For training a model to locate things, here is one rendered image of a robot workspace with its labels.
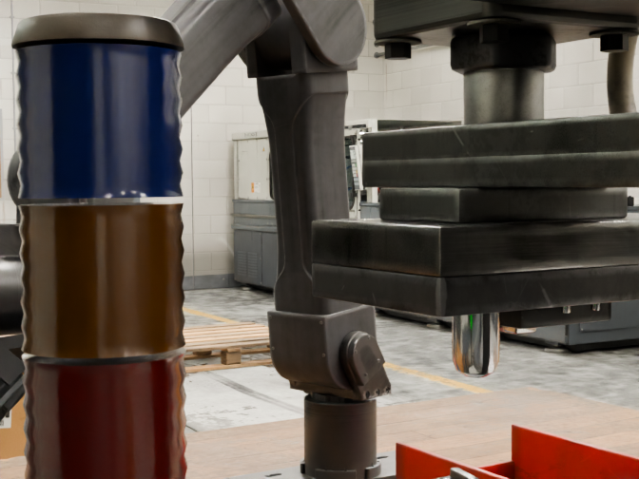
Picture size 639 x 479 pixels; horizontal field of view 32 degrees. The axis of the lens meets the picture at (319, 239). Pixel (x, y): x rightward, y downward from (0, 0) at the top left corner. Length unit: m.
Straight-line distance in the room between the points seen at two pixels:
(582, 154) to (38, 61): 0.24
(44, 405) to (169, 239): 0.05
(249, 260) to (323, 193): 10.85
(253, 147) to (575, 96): 3.40
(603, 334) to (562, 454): 6.79
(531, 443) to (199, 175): 11.23
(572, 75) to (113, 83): 10.21
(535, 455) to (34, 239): 0.70
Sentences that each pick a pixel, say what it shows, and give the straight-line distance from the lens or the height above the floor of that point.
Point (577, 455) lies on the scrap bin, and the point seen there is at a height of 0.95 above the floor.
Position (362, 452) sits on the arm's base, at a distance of 0.95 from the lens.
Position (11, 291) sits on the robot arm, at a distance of 0.71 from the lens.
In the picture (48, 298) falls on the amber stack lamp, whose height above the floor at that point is 1.13.
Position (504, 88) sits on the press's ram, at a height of 1.20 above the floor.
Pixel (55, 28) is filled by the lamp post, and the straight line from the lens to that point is 0.25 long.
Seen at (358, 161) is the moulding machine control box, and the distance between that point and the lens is 9.37.
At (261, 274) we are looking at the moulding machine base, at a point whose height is 0.21.
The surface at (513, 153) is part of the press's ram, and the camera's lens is 0.46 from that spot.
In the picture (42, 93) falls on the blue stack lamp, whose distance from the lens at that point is 0.25.
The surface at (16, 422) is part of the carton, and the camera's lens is 4.04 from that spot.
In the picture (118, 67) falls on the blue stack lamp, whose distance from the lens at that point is 0.25.
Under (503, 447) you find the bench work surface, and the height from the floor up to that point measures 0.90.
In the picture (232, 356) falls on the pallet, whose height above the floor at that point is 0.07.
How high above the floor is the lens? 1.16
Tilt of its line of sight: 3 degrees down
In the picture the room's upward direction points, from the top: straight up
